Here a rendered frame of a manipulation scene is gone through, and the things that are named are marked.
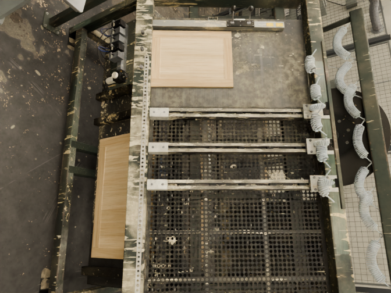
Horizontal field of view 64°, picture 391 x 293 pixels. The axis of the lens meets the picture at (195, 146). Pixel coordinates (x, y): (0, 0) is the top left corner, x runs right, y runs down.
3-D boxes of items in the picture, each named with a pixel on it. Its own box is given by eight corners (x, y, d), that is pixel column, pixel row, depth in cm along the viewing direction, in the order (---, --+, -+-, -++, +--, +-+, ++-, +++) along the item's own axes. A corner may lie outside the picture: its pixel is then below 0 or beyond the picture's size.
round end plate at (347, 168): (276, 97, 272) (381, 74, 232) (278, 100, 277) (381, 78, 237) (283, 189, 251) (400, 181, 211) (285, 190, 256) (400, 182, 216)
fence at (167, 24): (153, 23, 227) (152, 19, 224) (282, 25, 230) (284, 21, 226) (153, 29, 226) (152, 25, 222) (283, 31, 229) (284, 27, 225)
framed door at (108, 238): (102, 139, 253) (99, 139, 251) (155, 128, 225) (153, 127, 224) (93, 257, 230) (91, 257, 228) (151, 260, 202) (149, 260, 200)
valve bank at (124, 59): (97, 19, 223) (122, 7, 211) (112, 29, 235) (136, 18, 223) (92, 83, 210) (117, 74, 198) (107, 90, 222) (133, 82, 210)
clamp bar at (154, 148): (149, 142, 204) (145, 131, 181) (328, 143, 208) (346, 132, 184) (149, 157, 201) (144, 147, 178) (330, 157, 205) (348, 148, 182)
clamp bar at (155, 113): (150, 109, 210) (146, 93, 187) (324, 110, 214) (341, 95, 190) (150, 122, 207) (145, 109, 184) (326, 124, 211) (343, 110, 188)
